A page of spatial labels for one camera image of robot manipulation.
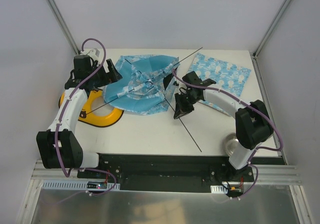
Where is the black tent pole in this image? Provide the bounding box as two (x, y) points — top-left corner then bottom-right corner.
(125, 58), (202, 153)
(80, 47), (204, 116)

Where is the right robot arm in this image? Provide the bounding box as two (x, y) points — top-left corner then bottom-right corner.
(173, 71), (276, 182)

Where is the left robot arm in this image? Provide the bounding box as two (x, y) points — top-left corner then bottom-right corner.
(36, 55), (121, 179)

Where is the blue snowman tent mat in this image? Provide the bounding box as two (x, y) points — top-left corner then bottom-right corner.
(174, 52), (252, 116)

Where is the steel pet bowl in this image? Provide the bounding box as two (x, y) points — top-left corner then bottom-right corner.
(222, 132), (240, 157)

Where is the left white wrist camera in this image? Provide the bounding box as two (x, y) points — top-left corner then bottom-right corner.
(80, 48), (101, 60)

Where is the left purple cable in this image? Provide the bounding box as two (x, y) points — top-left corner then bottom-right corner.
(39, 37), (118, 205)

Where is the purple cable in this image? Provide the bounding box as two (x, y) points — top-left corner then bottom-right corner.
(39, 37), (118, 205)
(171, 67), (284, 202)

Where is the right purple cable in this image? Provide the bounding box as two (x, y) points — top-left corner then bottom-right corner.
(171, 67), (284, 202)

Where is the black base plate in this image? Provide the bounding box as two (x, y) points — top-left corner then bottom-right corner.
(77, 154), (254, 193)

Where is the right white cable duct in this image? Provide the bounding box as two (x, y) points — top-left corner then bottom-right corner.
(210, 185), (228, 195)

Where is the white cable duct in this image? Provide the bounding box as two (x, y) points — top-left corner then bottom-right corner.
(42, 180), (121, 192)
(210, 185), (228, 195)

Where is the left white cable duct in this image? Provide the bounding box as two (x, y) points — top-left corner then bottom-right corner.
(42, 180), (121, 192)

